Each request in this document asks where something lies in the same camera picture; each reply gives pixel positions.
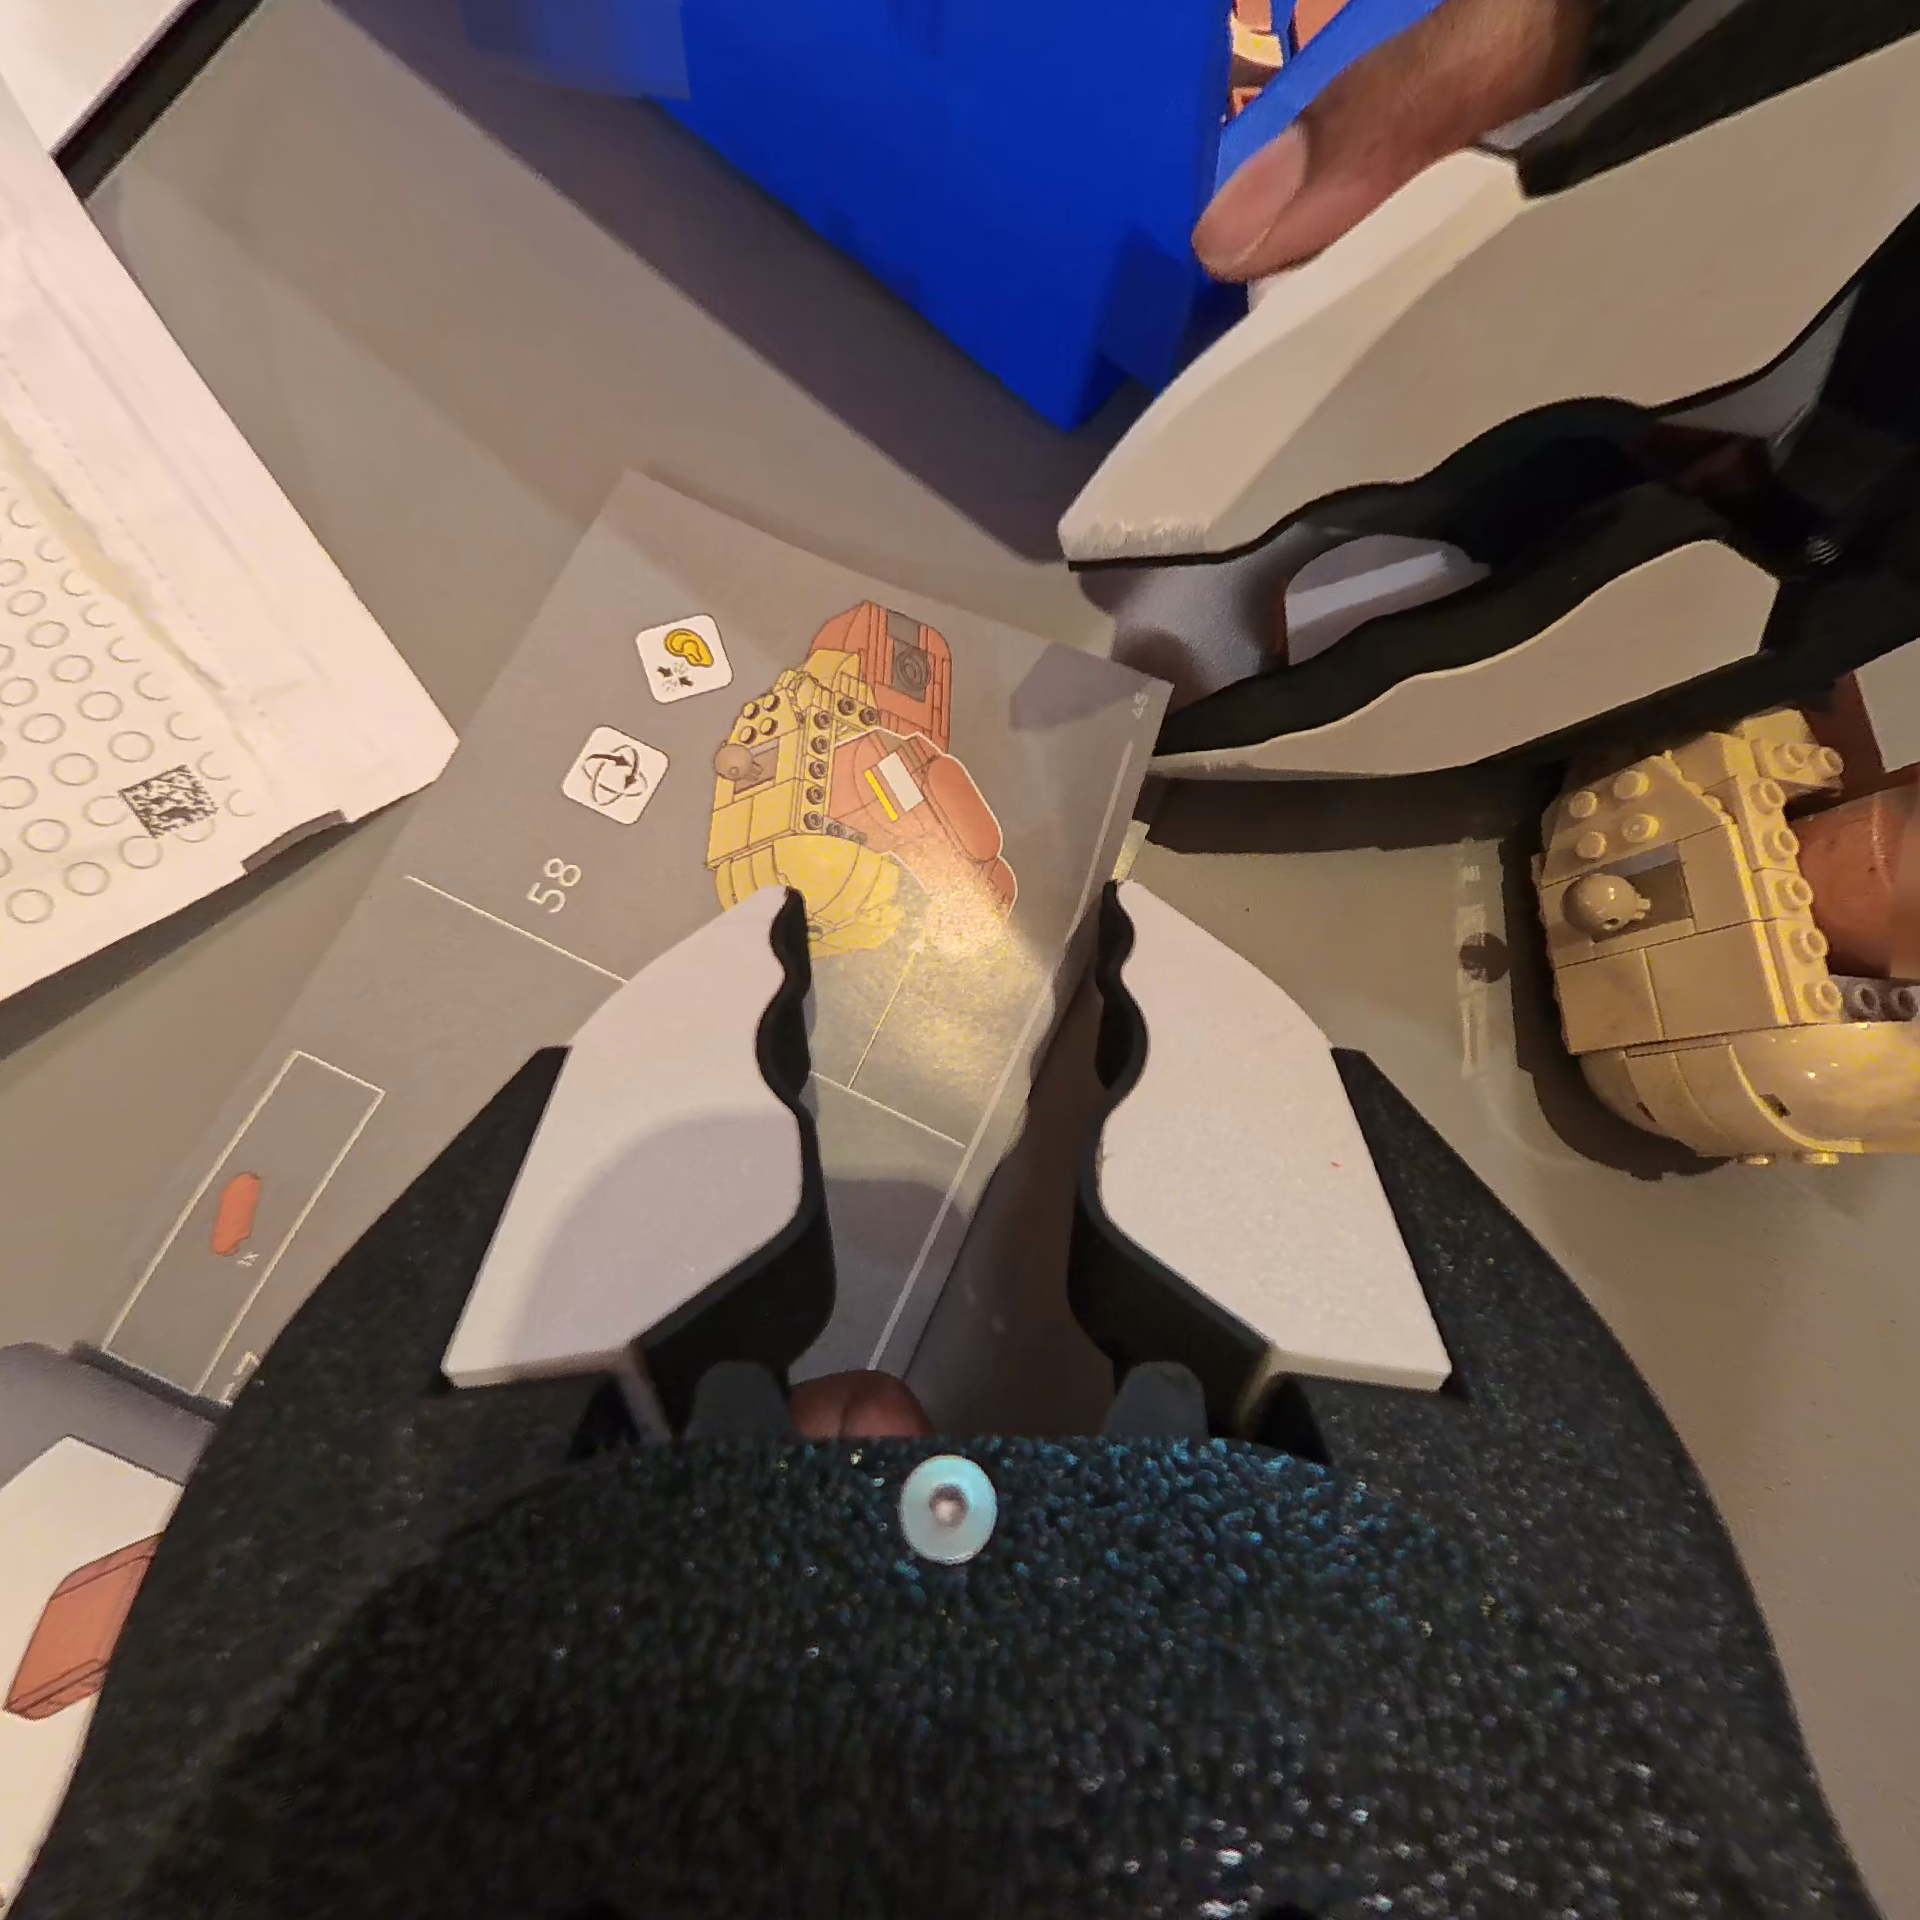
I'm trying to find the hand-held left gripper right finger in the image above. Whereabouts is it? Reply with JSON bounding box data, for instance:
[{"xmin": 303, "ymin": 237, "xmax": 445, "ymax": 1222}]
[{"xmin": 1077, "ymin": 882, "xmax": 1456, "ymax": 1425}]

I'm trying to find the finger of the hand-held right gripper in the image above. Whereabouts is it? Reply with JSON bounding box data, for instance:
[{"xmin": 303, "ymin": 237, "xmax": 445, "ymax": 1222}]
[
  {"xmin": 1153, "ymin": 482, "xmax": 1787, "ymax": 782},
  {"xmin": 1057, "ymin": 140, "xmax": 1920, "ymax": 572}
]

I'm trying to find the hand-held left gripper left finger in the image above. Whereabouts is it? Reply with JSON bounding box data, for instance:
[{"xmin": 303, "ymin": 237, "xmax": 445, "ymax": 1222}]
[{"xmin": 441, "ymin": 884, "xmax": 837, "ymax": 1433}]

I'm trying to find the grey instruction booklet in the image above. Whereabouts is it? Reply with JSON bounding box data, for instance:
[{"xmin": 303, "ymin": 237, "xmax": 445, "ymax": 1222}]
[{"xmin": 0, "ymin": 469, "xmax": 1176, "ymax": 1728}]

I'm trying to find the tan and brown brick model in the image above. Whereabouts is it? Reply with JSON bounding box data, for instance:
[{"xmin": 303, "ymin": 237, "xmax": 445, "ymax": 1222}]
[{"xmin": 1282, "ymin": 539, "xmax": 1920, "ymax": 1164}]

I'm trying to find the grey desk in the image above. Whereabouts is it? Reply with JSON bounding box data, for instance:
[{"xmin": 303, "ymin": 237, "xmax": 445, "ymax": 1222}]
[{"xmin": 0, "ymin": 0, "xmax": 1920, "ymax": 1864}]

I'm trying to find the person's right hand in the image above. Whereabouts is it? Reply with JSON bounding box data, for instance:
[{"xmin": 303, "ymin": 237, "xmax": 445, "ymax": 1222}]
[{"xmin": 1192, "ymin": 0, "xmax": 1600, "ymax": 282}]

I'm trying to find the pile of loose toy bricks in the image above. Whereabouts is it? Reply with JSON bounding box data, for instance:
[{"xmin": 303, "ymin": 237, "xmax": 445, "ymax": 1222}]
[{"xmin": 1227, "ymin": 0, "xmax": 1322, "ymax": 121}]

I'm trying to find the blue plastic bin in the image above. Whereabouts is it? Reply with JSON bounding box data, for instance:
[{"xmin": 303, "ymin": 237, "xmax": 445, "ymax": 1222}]
[{"xmin": 465, "ymin": 0, "xmax": 1322, "ymax": 434}]

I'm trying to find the white perforated paper bag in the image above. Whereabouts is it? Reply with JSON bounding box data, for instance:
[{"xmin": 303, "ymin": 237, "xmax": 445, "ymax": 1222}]
[{"xmin": 0, "ymin": 76, "xmax": 463, "ymax": 1008}]

